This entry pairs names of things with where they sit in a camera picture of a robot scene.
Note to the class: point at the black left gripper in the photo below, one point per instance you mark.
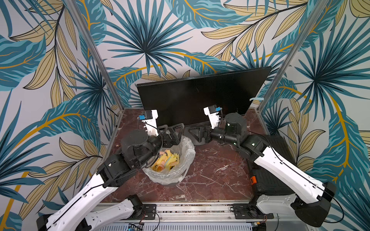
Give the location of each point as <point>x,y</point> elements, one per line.
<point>169,143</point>

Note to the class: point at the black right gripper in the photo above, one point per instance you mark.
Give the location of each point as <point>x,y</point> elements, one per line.
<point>206,134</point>

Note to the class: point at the blue sticky note edge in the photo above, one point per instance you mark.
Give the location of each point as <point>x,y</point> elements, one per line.
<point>257,99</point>

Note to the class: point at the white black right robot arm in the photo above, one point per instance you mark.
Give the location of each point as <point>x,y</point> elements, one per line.
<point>311,198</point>

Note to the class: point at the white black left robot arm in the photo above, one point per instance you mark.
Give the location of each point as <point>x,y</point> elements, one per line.
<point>139,150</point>

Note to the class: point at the black computer monitor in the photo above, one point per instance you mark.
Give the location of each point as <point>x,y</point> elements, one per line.
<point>183,100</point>

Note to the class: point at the pile of discarded sticky notes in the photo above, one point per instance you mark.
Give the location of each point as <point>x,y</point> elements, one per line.
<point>166,161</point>

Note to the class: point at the mesh waste bin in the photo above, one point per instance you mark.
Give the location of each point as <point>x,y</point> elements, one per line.
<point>170,176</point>

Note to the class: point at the clear plastic bin liner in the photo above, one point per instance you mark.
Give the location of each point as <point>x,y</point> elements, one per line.
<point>170,170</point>

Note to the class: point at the orange case latch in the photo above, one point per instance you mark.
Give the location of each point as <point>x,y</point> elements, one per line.
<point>253,180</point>

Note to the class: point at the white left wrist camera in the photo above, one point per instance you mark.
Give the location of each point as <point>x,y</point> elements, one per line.
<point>149,118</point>

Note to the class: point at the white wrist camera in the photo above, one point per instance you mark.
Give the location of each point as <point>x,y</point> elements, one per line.
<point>149,118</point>
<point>214,114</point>

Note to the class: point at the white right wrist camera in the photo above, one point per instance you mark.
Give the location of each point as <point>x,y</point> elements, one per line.
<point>214,114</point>

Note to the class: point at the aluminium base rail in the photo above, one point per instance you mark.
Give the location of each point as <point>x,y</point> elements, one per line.
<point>188,216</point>

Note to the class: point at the aluminium frame post left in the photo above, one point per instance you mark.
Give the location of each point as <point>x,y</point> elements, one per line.
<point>78,19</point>

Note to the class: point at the aluminium frame post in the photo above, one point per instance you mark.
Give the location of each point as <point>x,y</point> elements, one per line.
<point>301,36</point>
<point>78,19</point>

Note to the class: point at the aluminium frame post right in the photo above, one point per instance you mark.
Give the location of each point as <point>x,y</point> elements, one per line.
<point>301,36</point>

